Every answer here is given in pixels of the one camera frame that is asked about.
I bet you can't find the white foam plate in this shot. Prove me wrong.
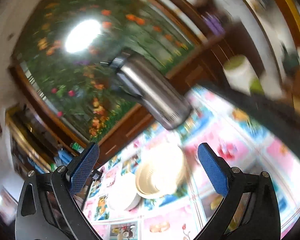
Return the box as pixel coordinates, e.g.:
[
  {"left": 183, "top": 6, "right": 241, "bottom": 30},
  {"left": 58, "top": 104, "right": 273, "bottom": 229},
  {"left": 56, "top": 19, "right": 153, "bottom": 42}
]
[{"left": 124, "top": 192, "right": 142, "bottom": 211}]

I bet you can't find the beige plastic bowl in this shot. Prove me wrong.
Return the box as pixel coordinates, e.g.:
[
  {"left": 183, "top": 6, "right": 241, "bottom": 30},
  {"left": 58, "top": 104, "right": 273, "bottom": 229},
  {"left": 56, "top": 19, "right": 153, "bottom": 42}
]
[{"left": 135, "top": 144, "right": 187, "bottom": 199}]

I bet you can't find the blue plastic jug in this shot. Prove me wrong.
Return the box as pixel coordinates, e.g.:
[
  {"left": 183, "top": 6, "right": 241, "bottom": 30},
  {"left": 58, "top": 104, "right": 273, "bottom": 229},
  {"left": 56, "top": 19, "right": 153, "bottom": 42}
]
[{"left": 54, "top": 150, "right": 73, "bottom": 166}]

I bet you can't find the colourful printed tablecloth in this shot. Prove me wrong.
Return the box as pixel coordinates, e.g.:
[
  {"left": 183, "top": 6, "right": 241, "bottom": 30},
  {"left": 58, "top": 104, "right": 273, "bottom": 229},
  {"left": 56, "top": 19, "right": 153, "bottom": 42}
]
[{"left": 83, "top": 86, "right": 300, "bottom": 239}]

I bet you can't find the white green-lidded jar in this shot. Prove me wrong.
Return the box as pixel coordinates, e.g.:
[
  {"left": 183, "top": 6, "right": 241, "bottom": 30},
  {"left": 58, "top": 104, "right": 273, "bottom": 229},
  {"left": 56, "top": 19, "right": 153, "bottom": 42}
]
[{"left": 223, "top": 55, "right": 257, "bottom": 94}]

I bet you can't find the stainless steel thermos jug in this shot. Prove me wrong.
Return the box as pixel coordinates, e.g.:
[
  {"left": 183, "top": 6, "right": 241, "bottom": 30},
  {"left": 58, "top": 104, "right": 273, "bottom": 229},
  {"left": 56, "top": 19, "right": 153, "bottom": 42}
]
[{"left": 100, "top": 48, "right": 192, "bottom": 130}]

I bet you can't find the fish tank with plants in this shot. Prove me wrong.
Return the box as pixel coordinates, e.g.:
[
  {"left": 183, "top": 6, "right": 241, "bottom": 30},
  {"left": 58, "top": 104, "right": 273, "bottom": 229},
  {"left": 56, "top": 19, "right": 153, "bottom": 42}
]
[{"left": 13, "top": 0, "right": 194, "bottom": 141}]

